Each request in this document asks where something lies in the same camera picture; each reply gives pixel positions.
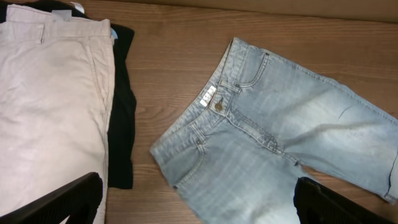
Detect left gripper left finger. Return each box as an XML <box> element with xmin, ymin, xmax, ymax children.
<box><xmin>1</xmin><ymin>172</ymin><xmax>103</xmax><ymax>224</ymax></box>

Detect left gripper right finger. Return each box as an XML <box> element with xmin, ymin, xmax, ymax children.
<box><xmin>294</xmin><ymin>177</ymin><xmax>393</xmax><ymax>224</ymax></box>

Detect light blue denim shorts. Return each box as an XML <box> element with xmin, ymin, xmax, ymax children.
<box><xmin>150</xmin><ymin>38</ymin><xmax>397</xmax><ymax>223</ymax></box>

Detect black garment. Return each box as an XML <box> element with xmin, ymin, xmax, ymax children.
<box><xmin>1</xmin><ymin>1</ymin><xmax>136</xmax><ymax>189</ymax></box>

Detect beige shorts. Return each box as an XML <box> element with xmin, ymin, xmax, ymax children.
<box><xmin>1</xmin><ymin>4</ymin><xmax>115</xmax><ymax>215</ymax></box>

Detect light blue shirt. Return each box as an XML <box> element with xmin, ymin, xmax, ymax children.
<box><xmin>111</xmin><ymin>28</ymin><xmax>118</xmax><ymax>39</ymax></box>

